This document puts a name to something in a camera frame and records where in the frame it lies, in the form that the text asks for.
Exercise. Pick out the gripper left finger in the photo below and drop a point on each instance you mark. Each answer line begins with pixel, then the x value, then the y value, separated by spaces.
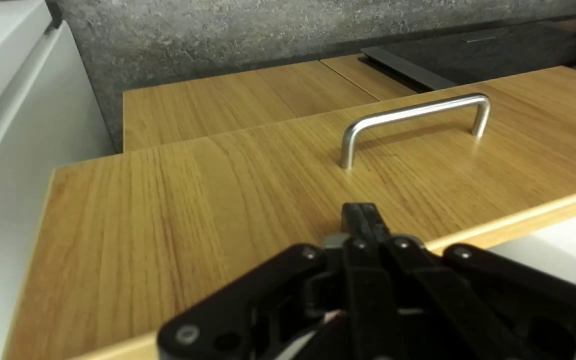
pixel 268 295

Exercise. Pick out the wooden drawer cabinet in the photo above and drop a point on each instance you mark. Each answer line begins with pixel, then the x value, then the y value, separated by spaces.
pixel 193 215

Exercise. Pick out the white cabinet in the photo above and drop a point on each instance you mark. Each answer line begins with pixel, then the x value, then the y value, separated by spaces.
pixel 23 150

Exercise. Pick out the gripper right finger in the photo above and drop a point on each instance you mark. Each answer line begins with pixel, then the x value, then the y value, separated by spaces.
pixel 493 295

